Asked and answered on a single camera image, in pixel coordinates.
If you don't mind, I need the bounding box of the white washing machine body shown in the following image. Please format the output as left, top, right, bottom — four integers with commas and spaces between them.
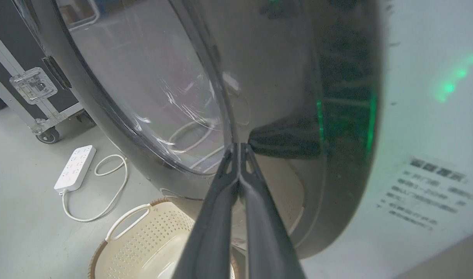
299, 0, 473, 279

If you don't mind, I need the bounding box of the black wheeled flight case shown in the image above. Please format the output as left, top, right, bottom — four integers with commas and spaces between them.
0, 0, 96, 145

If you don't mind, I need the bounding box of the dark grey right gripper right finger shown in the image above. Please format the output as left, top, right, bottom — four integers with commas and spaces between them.
240, 143, 307, 279

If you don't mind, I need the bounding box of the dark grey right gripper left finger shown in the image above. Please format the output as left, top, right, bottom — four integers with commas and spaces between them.
172, 143, 241, 279

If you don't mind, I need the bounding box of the round glass washing machine door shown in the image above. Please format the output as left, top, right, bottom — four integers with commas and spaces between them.
12, 0, 383, 259

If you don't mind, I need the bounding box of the white power strip cable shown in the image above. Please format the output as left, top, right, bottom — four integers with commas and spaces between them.
61, 154, 128, 223

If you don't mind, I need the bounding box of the cream perforated laundry basket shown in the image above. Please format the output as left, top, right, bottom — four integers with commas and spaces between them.
88, 198, 245, 279

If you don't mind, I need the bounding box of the white power strip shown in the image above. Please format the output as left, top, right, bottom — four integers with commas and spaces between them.
54, 145, 97, 195

